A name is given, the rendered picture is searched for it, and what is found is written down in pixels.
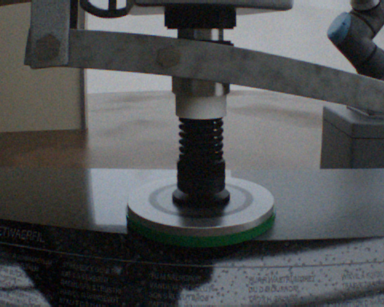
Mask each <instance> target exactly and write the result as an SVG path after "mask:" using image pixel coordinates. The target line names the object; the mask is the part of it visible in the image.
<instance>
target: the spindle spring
mask: <svg viewBox="0 0 384 307"><path fill-rule="evenodd" d="M178 120H179V121H180V122H181V123H180V124H179V125H178V126H179V129H181V130H180V131H179V134H178V135H179V136H180V139H179V144H180V145H181V146H179V150H180V152H181V153H180V154H179V157H180V159H182V160H183V161H190V162H204V161H213V160H216V159H219V158H220V157H223V156H222V155H223V154H224V151H223V149H222V148H223V146H224V144H223V142H222V141H223V140H224V136H223V135H222V134H223V132H224V128H223V125H224V121H223V117H221V118H208V119H193V118H181V117H179V119H178ZM208 122H216V123H212V124H207V125H198V126H192V125H188V123H190V124H199V123H208ZM207 130H214V131H211V132H206V133H189V131H207ZM209 138H215V139H212V140H207V141H198V142H193V141H189V139H191V140H201V139H209ZM216 145H217V146H216ZM207 146H214V147H211V148H205V149H189V147H207ZM216 152H217V153H216ZM212 153H214V154H212ZM189 154H211V155H206V156H189Z"/></svg>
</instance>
